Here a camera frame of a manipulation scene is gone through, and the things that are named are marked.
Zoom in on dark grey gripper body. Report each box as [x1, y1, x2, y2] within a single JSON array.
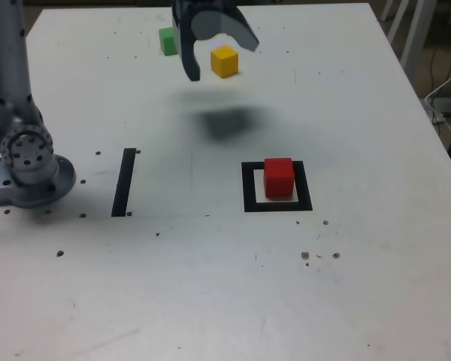
[[175, 0, 238, 17]]

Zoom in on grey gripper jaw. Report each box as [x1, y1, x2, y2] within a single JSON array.
[[190, 5, 261, 53], [171, 11, 203, 83]]

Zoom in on green cube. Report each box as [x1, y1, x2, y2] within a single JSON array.
[[158, 26, 180, 56]]

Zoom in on yellow cube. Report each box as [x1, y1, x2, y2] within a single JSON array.
[[210, 44, 240, 79]]

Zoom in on red cube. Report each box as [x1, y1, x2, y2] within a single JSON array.
[[263, 157, 295, 200]]

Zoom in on black tape square outline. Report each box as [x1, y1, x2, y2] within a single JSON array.
[[241, 160, 313, 214]]

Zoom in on black tape strip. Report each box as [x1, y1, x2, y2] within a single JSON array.
[[110, 147, 137, 218]]

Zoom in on white furniture frame leg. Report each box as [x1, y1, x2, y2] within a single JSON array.
[[387, 0, 426, 74], [378, 0, 395, 23]]

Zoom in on thin black hanging cable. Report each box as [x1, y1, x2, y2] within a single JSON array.
[[431, 44, 451, 95]]

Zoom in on white cable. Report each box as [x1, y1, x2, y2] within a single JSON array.
[[423, 62, 451, 141]]

